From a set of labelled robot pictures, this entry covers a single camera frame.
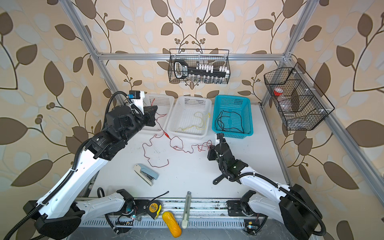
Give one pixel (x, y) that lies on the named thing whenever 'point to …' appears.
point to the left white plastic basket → (163, 102)
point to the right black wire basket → (299, 107)
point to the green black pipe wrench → (218, 179)
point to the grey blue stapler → (147, 174)
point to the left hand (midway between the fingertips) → (156, 105)
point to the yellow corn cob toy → (172, 225)
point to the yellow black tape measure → (154, 207)
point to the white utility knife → (185, 221)
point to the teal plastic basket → (232, 116)
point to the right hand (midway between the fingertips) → (210, 147)
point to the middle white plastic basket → (191, 116)
